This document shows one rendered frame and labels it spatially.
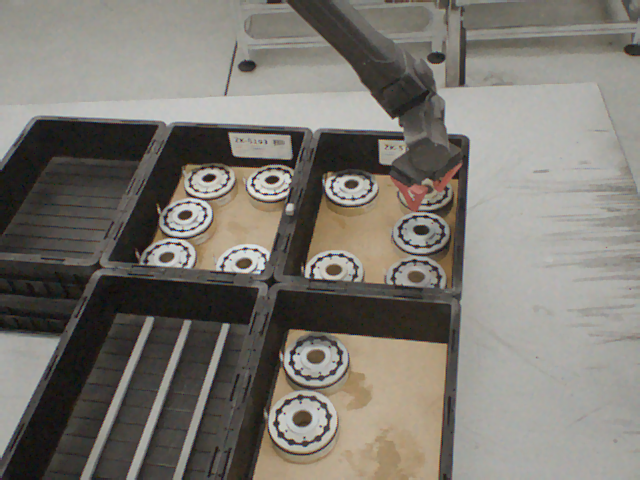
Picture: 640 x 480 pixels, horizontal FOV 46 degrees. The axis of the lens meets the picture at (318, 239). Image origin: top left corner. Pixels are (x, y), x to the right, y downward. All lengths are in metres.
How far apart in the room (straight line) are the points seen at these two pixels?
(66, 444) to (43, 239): 0.47
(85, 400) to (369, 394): 0.45
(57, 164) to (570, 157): 1.13
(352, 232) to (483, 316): 0.29
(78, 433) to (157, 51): 2.63
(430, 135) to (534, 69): 2.27
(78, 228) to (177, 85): 1.92
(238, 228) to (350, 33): 0.53
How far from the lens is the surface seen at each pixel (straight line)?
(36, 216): 1.61
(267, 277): 1.21
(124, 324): 1.34
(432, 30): 3.29
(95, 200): 1.59
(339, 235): 1.40
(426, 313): 1.18
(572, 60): 3.43
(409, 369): 1.21
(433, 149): 1.11
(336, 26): 1.03
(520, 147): 1.81
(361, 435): 1.15
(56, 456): 1.23
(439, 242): 1.34
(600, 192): 1.72
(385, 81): 1.11
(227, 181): 1.50
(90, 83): 3.55
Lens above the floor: 1.83
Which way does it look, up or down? 46 degrees down
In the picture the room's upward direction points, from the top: 6 degrees counter-clockwise
